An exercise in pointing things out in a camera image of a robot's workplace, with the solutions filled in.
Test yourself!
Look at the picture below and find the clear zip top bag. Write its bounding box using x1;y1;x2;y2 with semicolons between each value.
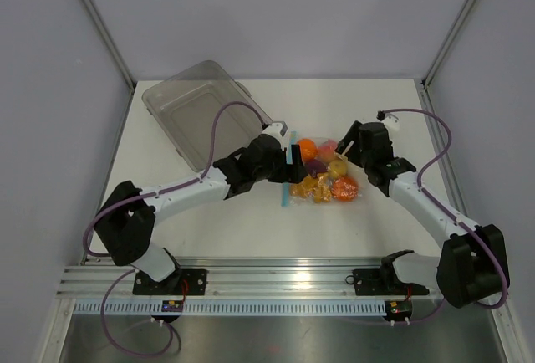
281;131;365;207

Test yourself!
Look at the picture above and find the clear grey plastic container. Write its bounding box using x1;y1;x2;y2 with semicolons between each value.
142;60;273;171

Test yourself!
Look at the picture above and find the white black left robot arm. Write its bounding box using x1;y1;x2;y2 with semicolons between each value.
94;134;307;294

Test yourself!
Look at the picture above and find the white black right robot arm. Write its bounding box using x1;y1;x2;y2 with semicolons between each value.
336;121;510;309

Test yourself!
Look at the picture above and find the purple fake fruit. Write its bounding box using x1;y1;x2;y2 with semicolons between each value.
305;159;328;177

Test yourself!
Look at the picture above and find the pink fake peach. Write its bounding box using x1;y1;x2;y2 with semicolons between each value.
317;140;338;165

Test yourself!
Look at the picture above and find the orange fake orange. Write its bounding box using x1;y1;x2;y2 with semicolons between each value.
297;138;318;162

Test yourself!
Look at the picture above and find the yellow-orange fake pretzel cluster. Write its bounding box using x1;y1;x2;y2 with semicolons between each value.
289;173;332;203

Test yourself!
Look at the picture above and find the red-orange fake pepper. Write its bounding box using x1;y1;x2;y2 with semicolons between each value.
331;176;359;202

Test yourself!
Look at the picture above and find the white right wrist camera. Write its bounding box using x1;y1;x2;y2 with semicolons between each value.
377;110;400;133

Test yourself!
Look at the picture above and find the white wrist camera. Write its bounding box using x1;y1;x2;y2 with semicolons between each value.
262;121;288;143
377;110;400;133

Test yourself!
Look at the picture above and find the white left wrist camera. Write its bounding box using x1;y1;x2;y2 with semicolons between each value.
262;121;288;143

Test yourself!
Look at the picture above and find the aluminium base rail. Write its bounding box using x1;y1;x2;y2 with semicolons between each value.
56;258;435;299

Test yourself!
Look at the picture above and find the black right mount plate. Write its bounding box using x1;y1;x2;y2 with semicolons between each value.
346;268;430;296

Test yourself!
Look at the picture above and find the black mount plate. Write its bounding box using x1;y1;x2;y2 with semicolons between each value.
132;268;208;296
346;268;430;296

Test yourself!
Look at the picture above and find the black left mount plate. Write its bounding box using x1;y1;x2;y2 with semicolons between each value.
132;268;208;296

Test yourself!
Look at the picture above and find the white slotted cable duct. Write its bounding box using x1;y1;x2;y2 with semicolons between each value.
74;299;386;317

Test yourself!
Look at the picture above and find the right aluminium frame post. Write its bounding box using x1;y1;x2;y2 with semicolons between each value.
421;0;479;92

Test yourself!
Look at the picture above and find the aluminium frame post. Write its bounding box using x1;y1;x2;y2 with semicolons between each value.
421;0;479;92
80;0;137;92

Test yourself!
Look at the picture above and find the left aluminium frame post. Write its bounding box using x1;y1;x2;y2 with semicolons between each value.
80;0;137;92

